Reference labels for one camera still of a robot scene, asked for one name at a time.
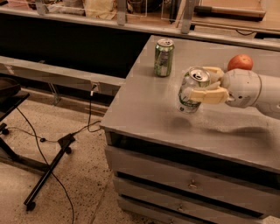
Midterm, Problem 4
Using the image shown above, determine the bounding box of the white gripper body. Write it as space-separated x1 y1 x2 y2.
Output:
221 68 261 109

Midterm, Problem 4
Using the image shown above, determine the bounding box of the white green 7up can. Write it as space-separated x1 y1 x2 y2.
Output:
177 66 210 113

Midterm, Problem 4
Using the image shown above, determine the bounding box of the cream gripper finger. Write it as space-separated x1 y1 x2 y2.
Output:
183 87 229 104
204 66 224 84

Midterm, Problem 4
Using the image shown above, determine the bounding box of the grey drawer cabinet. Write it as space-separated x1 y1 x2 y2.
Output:
101 38 280 224

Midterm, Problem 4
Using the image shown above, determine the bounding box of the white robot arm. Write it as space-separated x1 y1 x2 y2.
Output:
178 66 280 119

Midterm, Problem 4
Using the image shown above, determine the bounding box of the black rolling stand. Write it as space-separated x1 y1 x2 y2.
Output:
0 77 74 212

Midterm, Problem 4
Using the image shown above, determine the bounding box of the metal drawer handle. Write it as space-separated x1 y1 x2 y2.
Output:
188 180 197 189

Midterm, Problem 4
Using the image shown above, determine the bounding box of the grey low bench rail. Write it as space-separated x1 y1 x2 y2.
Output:
0 56 125 96

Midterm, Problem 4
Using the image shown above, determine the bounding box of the red orange apple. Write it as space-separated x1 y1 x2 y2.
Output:
227 54 254 71

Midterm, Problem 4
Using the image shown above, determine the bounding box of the cluttered back shelf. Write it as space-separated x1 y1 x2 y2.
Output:
0 0 280 52

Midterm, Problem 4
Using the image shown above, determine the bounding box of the black floor cable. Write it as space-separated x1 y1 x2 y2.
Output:
5 84 102 224

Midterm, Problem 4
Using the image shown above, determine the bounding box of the green upright soda can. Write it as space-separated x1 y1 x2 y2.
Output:
154 38 175 77

